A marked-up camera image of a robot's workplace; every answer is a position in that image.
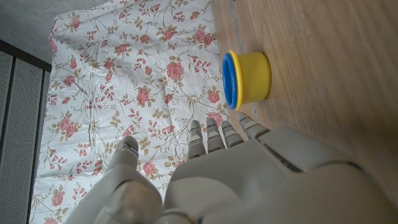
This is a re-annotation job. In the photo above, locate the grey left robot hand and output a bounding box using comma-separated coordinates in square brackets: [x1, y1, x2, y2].
[63, 111, 398, 224]

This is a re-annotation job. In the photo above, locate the blue plastic cup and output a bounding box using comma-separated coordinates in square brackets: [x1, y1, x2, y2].
[221, 52, 239, 110]

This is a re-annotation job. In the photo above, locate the yellow plastic cup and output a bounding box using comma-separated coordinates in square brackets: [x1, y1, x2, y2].
[228, 50, 272, 111]

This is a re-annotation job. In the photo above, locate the floral print backdrop cloth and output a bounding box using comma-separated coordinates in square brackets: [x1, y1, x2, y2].
[29, 0, 233, 224]

